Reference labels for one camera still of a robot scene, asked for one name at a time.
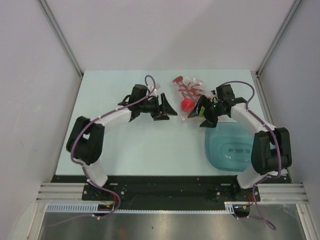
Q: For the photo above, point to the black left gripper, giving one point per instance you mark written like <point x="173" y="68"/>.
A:
<point x="165" y="108"/>

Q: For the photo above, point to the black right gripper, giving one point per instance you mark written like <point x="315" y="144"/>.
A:
<point x="211" y="122"/>

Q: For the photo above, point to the green fake food ball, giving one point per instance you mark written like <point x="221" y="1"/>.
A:
<point x="201" y="112"/>

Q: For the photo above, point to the red fake food ball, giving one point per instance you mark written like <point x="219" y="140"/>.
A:
<point x="187" y="105"/>

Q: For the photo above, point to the clear zip top bag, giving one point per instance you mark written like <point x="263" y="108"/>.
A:
<point x="191" y="88"/>

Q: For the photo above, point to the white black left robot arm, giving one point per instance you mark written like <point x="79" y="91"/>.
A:
<point x="86" y="140"/>

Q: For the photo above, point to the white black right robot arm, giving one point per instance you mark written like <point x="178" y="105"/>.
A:
<point x="271" y="150"/>

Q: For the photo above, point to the teal translucent plastic container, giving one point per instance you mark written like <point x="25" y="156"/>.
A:
<point x="228" y="146"/>

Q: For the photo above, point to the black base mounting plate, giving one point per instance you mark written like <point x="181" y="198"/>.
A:
<point x="221" y="188"/>

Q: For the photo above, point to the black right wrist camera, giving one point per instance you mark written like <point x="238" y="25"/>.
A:
<point x="225" y="92"/>

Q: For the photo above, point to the right aluminium corner post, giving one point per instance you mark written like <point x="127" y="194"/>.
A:
<point x="279" y="35"/>

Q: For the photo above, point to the aluminium corner post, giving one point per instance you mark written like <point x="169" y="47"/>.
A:
<point x="52" y="21"/>
<point x="279" y="35"/>

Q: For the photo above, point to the aluminium front frame rail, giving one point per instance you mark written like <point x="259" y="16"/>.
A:
<point x="267" y="193"/>

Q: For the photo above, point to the white slotted cable duct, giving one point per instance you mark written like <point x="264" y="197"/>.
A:
<point x="79" y="207"/>

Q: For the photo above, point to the left aluminium corner post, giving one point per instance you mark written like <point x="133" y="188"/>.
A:
<point x="52" y="21"/>

